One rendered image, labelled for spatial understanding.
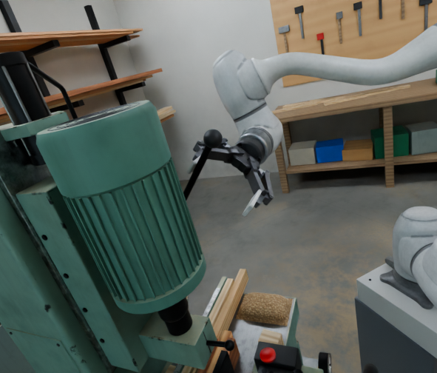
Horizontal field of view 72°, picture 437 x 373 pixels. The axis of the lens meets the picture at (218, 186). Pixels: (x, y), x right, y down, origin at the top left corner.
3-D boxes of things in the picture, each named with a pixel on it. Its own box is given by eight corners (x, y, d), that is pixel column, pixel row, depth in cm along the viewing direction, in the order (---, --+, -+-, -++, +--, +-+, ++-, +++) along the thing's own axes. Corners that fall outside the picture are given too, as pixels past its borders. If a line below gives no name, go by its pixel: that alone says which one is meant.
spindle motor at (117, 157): (179, 323, 46) (97, 122, 34) (95, 309, 53) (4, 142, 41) (220, 251, 60) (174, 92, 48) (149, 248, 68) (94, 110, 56)
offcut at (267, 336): (284, 345, 71) (281, 333, 69) (279, 358, 68) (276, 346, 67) (266, 340, 73) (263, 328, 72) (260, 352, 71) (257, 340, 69)
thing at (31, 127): (46, 166, 48) (-11, 52, 42) (15, 170, 51) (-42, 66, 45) (83, 149, 55) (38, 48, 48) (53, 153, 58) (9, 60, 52)
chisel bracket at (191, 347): (206, 376, 60) (194, 345, 56) (149, 362, 66) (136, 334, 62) (220, 343, 66) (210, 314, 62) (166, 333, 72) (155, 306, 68)
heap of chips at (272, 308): (287, 326, 75) (285, 314, 74) (235, 318, 81) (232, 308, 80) (293, 299, 83) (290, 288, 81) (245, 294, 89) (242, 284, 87)
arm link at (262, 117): (248, 167, 85) (225, 125, 82) (262, 148, 97) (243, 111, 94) (283, 153, 79) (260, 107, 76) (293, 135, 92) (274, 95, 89)
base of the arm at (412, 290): (404, 254, 116) (404, 241, 114) (469, 286, 97) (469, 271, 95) (368, 273, 111) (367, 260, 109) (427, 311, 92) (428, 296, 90)
